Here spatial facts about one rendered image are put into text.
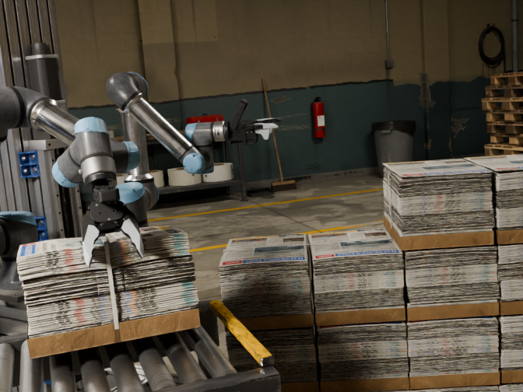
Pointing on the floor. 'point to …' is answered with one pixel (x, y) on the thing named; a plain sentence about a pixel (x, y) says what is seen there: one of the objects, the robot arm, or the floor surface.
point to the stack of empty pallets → (514, 99)
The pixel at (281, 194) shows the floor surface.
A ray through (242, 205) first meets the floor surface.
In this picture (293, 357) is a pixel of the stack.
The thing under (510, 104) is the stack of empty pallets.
